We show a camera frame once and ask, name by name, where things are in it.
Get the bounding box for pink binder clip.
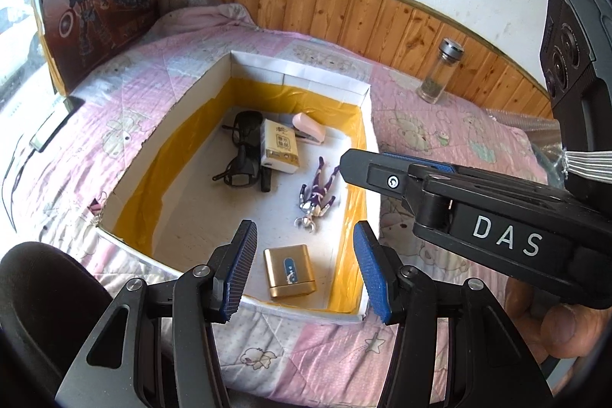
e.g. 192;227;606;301
87;192;107;221

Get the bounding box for glass bottle metal cap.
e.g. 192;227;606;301
417;37;464;104

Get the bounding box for yellow tissue pack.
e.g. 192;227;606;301
260;118;300;174

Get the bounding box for dark robot toy box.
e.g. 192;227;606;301
33;0;159;96

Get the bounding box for black office chair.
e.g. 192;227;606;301
1;242;112;407

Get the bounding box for gold tin blue lid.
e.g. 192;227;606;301
264;244;316;299

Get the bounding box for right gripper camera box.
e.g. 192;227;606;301
538;0;612;199

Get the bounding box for pink bear quilt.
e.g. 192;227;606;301
1;4;547;407

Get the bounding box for purple silver action figure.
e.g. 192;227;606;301
293;156;339;234

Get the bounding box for white cardboard box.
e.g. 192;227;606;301
98;51;381;323

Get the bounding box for person right hand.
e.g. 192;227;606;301
504;278;611;364

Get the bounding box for pink stapler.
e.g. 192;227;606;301
291;113;326;145

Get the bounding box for black marker pen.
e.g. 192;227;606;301
259;167;272;193

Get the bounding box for black safety glasses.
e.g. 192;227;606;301
213;110;264;189

